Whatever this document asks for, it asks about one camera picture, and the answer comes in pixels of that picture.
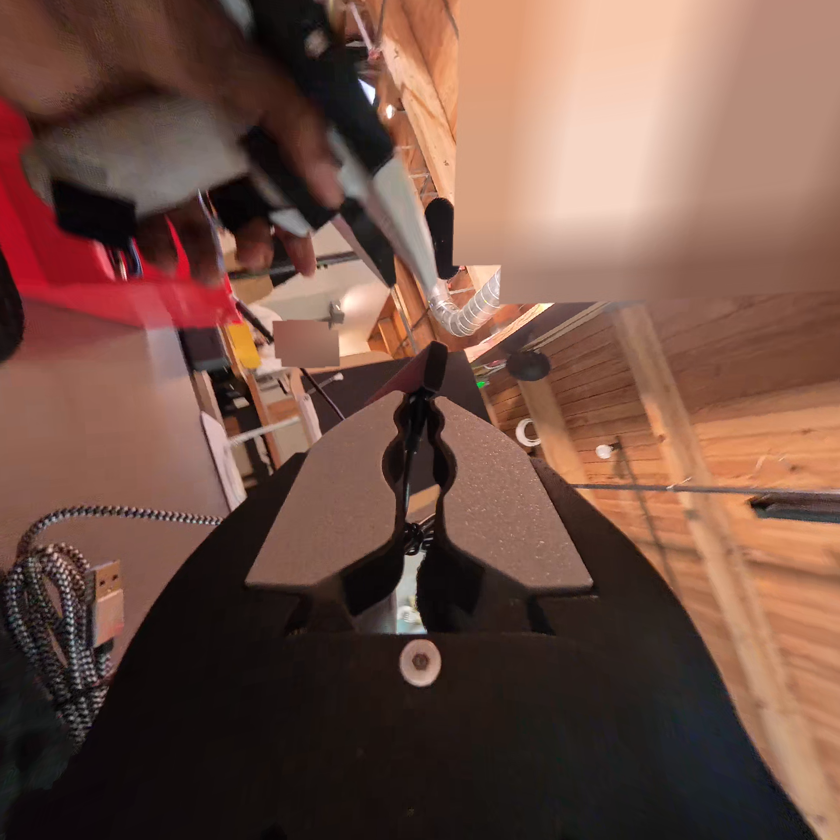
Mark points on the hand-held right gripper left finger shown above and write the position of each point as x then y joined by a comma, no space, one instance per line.
328,499

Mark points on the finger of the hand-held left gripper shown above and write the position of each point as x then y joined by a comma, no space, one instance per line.
374,243
407,210

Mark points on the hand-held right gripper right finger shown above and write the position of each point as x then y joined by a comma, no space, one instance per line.
505,512

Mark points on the white light bulb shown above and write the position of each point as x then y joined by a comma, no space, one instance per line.
604,450

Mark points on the black dome fixture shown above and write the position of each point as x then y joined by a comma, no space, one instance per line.
527,365

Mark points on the yellow box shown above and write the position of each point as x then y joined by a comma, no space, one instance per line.
241,344

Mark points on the small black box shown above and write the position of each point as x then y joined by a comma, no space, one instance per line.
205,348

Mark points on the large red box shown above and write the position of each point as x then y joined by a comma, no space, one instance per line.
79,275

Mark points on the silver flexible duct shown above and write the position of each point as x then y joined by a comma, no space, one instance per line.
469,308

